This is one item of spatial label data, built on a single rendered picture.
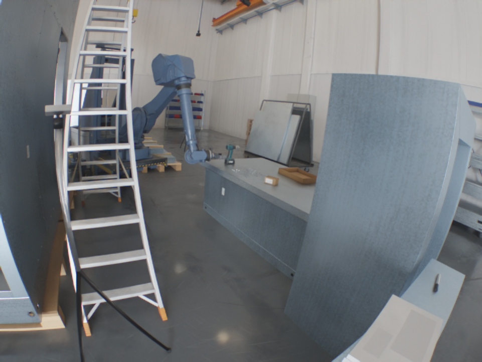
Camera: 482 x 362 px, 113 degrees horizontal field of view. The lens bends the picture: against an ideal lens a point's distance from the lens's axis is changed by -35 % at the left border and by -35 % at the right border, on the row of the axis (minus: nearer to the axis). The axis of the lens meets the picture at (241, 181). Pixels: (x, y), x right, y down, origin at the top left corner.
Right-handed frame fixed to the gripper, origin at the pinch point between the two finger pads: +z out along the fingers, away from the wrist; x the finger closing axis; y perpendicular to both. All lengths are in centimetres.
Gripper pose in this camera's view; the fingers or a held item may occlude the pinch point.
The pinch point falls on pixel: (222, 155)
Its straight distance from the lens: 291.2
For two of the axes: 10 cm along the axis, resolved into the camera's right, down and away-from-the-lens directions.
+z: 8.6, -0.6, 5.1
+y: -1.0, 9.5, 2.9
